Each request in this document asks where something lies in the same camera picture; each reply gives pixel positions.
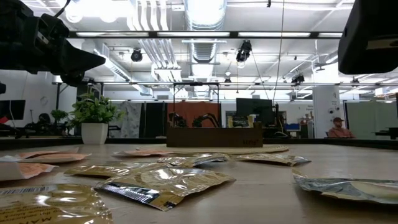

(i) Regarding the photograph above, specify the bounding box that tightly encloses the person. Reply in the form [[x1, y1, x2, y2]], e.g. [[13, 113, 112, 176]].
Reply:
[[326, 116, 357, 139], [26, 112, 57, 135]]

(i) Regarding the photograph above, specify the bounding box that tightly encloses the brown wooden tea box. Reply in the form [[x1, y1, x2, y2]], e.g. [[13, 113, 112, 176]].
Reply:
[[166, 121, 264, 148]]

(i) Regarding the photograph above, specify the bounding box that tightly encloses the black background rig frame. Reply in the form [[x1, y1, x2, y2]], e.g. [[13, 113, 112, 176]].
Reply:
[[172, 82, 220, 128]]

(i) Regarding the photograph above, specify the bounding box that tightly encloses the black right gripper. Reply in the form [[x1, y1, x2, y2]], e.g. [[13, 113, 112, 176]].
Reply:
[[338, 0, 398, 75]]

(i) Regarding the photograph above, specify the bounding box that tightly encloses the patterned grey curtain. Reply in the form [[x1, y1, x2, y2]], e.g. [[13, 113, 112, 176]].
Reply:
[[113, 101, 142, 138]]

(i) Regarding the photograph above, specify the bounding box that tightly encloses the orange tea bag packet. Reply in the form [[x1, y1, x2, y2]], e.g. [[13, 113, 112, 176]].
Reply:
[[111, 150, 175, 157], [0, 162, 59, 182], [15, 150, 80, 156], [17, 152, 91, 164]]

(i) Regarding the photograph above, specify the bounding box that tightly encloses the small background plant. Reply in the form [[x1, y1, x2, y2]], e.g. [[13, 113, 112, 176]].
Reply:
[[51, 109, 69, 125]]

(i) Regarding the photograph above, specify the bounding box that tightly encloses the overhead LED light bar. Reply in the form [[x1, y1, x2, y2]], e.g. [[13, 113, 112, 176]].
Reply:
[[67, 30, 343, 40]]

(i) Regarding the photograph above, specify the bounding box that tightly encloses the silver round air duct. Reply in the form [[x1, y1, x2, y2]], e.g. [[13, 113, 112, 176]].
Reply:
[[183, 0, 228, 30]]

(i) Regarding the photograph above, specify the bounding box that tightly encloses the orange partition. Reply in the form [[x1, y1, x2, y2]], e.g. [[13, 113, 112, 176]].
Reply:
[[167, 101, 222, 128]]

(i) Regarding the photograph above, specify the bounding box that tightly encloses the white pillar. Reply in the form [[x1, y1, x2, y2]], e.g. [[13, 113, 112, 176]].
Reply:
[[312, 85, 341, 139]]

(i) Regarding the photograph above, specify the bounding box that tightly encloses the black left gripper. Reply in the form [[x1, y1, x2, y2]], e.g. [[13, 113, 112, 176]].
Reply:
[[32, 12, 106, 87]]

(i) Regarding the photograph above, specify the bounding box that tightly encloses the black monitor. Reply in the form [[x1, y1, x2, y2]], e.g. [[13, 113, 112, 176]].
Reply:
[[236, 98, 274, 127], [0, 99, 26, 121]]

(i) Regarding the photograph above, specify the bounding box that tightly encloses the silver packet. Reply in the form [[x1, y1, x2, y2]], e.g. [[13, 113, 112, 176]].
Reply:
[[293, 174, 398, 206]]

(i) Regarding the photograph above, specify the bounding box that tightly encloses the black side table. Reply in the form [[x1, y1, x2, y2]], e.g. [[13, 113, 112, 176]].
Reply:
[[374, 126, 398, 140]]

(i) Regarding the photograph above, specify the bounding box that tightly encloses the black aluminium table frame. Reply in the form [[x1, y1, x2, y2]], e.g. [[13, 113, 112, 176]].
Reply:
[[0, 136, 398, 150]]

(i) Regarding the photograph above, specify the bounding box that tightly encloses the thin hanging black cable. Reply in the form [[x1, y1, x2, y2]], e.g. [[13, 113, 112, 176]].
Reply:
[[272, 0, 286, 105]]

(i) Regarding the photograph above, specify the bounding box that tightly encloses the dark partition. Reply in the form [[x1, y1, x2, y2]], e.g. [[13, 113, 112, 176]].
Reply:
[[139, 101, 167, 138]]

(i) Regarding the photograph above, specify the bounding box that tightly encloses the grey partition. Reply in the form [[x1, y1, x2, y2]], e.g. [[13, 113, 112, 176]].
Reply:
[[343, 100, 398, 140]]

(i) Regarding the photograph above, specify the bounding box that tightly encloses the green plant in white pot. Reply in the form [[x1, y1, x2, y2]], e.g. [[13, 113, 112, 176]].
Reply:
[[68, 91, 125, 146]]

